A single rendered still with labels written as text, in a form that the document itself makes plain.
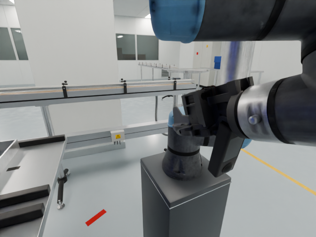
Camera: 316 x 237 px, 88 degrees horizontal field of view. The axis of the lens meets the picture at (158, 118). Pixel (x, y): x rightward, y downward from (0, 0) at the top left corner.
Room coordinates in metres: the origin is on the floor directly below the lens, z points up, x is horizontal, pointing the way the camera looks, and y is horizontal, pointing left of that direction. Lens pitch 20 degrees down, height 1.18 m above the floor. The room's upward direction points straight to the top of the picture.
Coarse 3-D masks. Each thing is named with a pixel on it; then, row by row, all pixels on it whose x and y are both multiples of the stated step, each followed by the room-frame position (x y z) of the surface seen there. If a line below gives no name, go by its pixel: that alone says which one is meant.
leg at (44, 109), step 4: (40, 108) 1.21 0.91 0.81; (44, 108) 1.20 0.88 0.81; (44, 112) 1.20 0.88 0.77; (48, 112) 1.22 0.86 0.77; (44, 116) 1.20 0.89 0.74; (48, 116) 1.21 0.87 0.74; (44, 120) 1.20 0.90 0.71; (48, 120) 1.21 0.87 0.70; (48, 124) 1.20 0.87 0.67; (48, 128) 1.20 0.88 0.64; (52, 128) 1.22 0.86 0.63; (48, 132) 1.20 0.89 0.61; (52, 132) 1.21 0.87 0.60; (60, 168) 1.21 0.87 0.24; (60, 172) 1.20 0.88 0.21; (60, 176) 1.20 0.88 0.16
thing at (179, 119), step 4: (176, 108) 0.34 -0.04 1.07; (176, 112) 0.34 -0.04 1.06; (180, 112) 0.33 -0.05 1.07; (176, 116) 0.34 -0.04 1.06; (180, 116) 0.33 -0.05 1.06; (184, 116) 0.32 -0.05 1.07; (188, 116) 0.31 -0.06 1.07; (176, 120) 0.34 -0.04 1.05; (180, 120) 0.33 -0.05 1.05; (184, 120) 0.32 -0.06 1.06; (188, 120) 0.31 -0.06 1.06; (176, 124) 0.34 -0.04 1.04; (180, 124) 0.33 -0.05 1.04; (184, 124) 0.33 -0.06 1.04; (188, 124) 0.31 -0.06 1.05
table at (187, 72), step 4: (172, 68) 4.22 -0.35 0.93; (176, 68) 4.23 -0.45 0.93; (180, 68) 4.23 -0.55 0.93; (184, 68) 4.24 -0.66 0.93; (188, 68) 4.25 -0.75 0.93; (192, 68) 4.26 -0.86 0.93; (176, 72) 3.55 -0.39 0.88; (180, 72) 3.50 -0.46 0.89; (184, 72) 3.47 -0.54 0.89; (188, 72) 3.45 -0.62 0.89; (192, 72) 3.45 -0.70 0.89; (196, 72) 3.46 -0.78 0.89; (200, 72) 3.49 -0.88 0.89; (204, 72) 3.55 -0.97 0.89; (184, 76) 3.86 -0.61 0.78; (188, 76) 3.83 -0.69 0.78; (180, 104) 4.14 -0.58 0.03
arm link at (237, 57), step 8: (224, 48) 0.51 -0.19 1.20; (232, 48) 0.49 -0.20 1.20; (240, 48) 0.48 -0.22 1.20; (248, 48) 0.48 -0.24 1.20; (224, 56) 0.50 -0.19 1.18; (232, 56) 0.48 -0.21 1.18; (240, 56) 0.47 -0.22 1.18; (248, 56) 0.48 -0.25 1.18; (224, 64) 0.50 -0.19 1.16; (232, 64) 0.48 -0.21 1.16; (240, 64) 0.47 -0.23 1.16; (248, 64) 0.48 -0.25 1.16; (224, 72) 0.49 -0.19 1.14; (232, 72) 0.48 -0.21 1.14; (240, 72) 0.47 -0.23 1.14; (248, 72) 0.48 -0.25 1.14; (224, 80) 0.49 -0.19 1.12; (232, 80) 0.47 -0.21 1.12; (208, 144) 0.46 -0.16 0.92; (248, 144) 0.44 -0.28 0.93
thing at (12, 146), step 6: (0, 144) 0.48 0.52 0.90; (6, 144) 0.48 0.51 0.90; (12, 144) 0.46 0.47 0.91; (18, 144) 0.50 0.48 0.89; (0, 150) 0.47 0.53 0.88; (6, 150) 0.42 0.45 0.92; (12, 150) 0.45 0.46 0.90; (0, 156) 0.39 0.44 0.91; (6, 156) 0.41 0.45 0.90; (12, 156) 0.44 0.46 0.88; (0, 162) 0.38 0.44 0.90; (6, 162) 0.40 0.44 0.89; (0, 168) 0.37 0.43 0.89
